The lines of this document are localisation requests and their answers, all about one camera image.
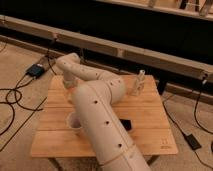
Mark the black rectangular box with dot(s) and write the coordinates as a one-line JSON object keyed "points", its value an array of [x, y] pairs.
{"points": [[127, 124]]}

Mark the wooden table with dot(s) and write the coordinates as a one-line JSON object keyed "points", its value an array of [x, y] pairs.
{"points": [[150, 127]]}

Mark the white paper cup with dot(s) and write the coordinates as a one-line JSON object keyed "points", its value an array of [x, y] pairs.
{"points": [[73, 123]]}

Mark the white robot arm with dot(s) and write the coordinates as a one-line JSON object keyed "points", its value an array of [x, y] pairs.
{"points": [[95, 90]]}

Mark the clear plastic bottle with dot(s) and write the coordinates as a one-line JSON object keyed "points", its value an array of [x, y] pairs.
{"points": [[138, 83]]}

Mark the black power adapter right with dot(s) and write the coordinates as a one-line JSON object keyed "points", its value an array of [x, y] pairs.
{"points": [[192, 142]]}

